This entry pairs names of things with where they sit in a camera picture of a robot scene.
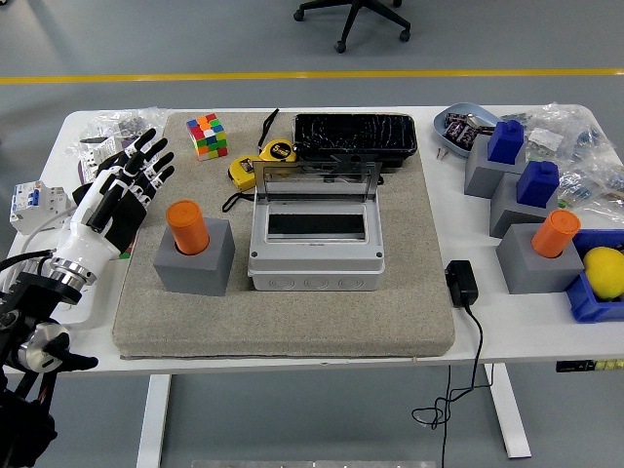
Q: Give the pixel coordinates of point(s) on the black office chair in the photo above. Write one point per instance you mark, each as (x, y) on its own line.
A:
(358, 14)

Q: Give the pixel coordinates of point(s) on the white circuit breaker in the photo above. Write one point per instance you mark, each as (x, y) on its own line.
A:
(34, 205)

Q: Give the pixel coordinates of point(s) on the black plastic bracket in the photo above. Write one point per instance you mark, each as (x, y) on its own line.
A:
(381, 179)

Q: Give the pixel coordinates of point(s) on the black textured tray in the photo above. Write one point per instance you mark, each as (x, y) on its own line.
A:
(351, 131)

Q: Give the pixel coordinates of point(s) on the beige fabric mat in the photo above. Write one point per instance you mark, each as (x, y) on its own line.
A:
(292, 322)

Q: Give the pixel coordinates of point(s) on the light blue bowl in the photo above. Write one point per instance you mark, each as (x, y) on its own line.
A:
(451, 146)

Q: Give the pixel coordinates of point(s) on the clear bag of screws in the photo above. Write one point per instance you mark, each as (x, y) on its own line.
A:
(122, 124)

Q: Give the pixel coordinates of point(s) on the large colourful puzzle cube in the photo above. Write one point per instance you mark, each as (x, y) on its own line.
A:
(207, 139)

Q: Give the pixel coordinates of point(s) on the smoky transparent box lid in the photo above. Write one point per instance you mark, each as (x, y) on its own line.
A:
(273, 178)

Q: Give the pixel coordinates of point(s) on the clear bag of parts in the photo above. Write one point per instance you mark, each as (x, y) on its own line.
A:
(590, 185)
(560, 122)

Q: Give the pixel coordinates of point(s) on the grey cube holder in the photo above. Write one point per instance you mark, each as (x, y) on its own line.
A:
(507, 214)
(480, 175)
(531, 273)
(195, 273)

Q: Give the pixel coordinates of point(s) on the blue storage bin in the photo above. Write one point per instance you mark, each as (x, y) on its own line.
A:
(592, 307)

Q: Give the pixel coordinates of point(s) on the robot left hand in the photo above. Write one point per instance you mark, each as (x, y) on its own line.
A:
(85, 229)

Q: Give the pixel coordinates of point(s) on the yellow tape measure picture label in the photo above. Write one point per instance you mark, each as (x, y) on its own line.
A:
(241, 173)

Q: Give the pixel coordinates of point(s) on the small metal clip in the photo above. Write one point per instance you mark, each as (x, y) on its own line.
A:
(442, 154)

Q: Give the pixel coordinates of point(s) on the blue block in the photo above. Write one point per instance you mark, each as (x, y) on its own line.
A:
(536, 185)
(504, 144)

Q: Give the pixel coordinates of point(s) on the yellow lemon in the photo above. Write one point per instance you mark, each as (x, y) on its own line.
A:
(607, 273)

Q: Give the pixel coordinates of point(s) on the silver metal piece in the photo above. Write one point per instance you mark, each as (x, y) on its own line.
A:
(480, 122)

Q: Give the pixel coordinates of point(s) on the black desk control panel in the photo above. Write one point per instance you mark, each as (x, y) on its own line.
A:
(575, 366)

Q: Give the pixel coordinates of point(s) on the orange cylinder battery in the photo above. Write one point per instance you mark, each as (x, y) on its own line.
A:
(187, 224)
(556, 234)

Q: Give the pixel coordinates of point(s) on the yellow tape measure 5m label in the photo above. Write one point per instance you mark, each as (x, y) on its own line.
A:
(278, 151)

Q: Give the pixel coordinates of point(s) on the black power adapter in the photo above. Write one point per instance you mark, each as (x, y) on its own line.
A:
(462, 285)

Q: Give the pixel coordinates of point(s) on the purple foil packet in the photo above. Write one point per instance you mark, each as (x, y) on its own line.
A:
(469, 136)
(454, 129)

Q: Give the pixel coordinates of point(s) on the white table leg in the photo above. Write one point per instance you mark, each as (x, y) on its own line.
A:
(153, 419)
(509, 414)

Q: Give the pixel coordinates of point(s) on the grey electrical junction box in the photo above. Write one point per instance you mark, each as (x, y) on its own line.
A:
(317, 273)

